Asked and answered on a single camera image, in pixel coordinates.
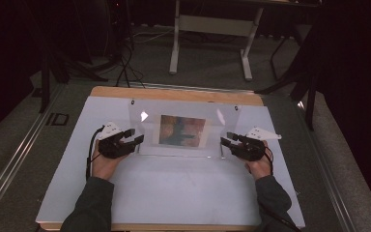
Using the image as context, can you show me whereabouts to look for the metal floor rail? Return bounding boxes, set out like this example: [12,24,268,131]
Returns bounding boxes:
[297,100,357,232]
[118,81,259,95]
[0,82,66,221]

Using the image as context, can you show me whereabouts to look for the person's left hand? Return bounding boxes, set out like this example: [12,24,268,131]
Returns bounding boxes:
[91,140,126,181]

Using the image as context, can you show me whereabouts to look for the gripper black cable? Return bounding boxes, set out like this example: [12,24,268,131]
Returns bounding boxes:
[85,126,106,182]
[262,145,275,177]

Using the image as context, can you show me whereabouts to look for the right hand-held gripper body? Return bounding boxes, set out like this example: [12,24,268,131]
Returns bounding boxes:
[235,126,283,162]

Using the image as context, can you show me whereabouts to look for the white table sheet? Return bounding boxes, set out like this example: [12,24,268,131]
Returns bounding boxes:
[35,95,306,228]

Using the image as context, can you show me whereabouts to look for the white metal desk frame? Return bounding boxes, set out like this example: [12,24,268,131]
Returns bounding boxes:
[168,0,321,82]

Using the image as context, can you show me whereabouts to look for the black floor cables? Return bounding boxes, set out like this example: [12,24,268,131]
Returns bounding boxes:
[114,18,147,89]

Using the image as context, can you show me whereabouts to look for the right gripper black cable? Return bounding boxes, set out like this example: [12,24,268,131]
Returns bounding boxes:
[262,145,275,177]

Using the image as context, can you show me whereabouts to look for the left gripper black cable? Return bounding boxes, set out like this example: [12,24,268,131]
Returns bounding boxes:
[85,126,106,182]

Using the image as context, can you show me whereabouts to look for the colourful picture print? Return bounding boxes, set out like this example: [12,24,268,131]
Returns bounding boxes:
[156,113,212,150]

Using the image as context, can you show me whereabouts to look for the wooden table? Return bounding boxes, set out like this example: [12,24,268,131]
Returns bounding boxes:
[35,85,306,232]

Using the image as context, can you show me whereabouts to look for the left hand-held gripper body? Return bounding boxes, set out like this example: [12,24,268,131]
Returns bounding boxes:
[98,121,137,160]

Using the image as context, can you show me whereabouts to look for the person's right hand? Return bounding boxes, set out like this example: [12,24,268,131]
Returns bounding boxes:
[244,141,273,181]

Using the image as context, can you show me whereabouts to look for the black metal stand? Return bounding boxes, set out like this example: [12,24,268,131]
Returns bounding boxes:
[38,38,109,114]
[255,28,321,132]

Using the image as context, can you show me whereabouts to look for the white floor cable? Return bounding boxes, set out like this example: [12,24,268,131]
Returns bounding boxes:
[130,27,177,45]

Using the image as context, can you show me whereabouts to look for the dark curtain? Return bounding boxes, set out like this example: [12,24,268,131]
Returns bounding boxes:
[313,0,371,225]
[0,0,49,141]

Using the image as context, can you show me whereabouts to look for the clear acrylic photo frame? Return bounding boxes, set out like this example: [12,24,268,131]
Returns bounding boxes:
[128,98,243,160]

